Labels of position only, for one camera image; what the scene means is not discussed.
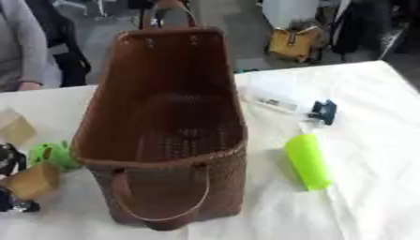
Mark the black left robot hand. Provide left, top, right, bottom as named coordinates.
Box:
left=0, top=142, right=43, bottom=215

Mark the black bag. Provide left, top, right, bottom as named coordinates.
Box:
left=22, top=0, right=94, bottom=88

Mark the black hanging garment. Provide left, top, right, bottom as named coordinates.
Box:
left=329, top=0, right=420, bottom=56

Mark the tan cardboard block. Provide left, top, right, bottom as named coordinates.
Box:
left=1, top=162, right=63, bottom=202

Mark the dark blue clip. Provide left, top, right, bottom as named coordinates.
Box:
left=305, top=98, right=340, bottom=127

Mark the person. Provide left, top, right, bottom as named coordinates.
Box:
left=0, top=0, right=63, bottom=94

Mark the yellow bag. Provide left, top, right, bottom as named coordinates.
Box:
left=263, top=25, right=325, bottom=63

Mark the pale beige block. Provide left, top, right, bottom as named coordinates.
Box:
left=0, top=107, right=39, bottom=147

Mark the green soft toy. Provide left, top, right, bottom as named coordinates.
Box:
left=26, top=141, right=83, bottom=173

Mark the bright green cylinder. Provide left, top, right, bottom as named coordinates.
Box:
left=282, top=133, right=334, bottom=192

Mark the person's hand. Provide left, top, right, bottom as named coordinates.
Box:
left=16, top=81, right=45, bottom=92

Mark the brown woven basket bag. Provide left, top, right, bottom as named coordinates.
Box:
left=68, top=0, right=251, bottom=233

